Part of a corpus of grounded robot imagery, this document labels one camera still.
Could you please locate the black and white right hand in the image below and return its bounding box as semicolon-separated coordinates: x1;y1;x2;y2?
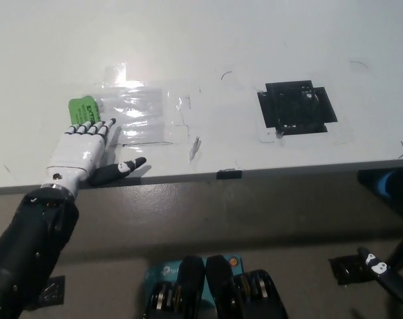
356;247;403;304

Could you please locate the green whiteboard eraser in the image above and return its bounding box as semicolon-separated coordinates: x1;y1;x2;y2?
67;95;101;129

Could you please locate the small black tape strip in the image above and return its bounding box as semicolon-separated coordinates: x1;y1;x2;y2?
216;168;243;180

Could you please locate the black floor tape patch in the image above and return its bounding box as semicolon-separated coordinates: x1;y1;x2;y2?
328;255;372;286
38;274;66;306

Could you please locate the teal router box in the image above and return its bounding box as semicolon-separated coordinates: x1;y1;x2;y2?
144;255;244;304

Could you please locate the black and blue object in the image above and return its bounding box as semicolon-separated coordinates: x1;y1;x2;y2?
356;168;403;207

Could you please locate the black square tape patch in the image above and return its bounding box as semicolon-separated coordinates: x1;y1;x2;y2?
257;79;338;136

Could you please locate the white and black left hand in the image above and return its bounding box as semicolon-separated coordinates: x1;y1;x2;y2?
41;118;148;199

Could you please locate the clear tape patch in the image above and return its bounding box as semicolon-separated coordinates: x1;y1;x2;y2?
93;62;193;147

